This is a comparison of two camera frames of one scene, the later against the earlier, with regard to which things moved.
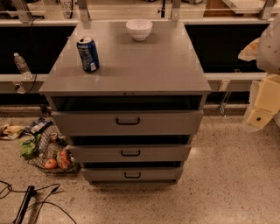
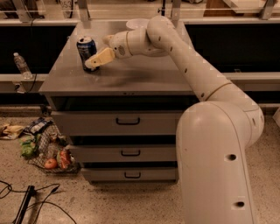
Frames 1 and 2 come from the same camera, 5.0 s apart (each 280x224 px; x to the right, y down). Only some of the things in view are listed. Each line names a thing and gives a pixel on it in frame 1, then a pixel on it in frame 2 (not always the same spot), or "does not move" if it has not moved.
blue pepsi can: (87, 51) does not move
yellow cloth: (11, 131) does not move
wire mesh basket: (46, 148) does not move
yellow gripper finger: (250, 52) to (107, 39)
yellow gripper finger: (257, 118) to (106, 55)
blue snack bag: (38, 126) does not move
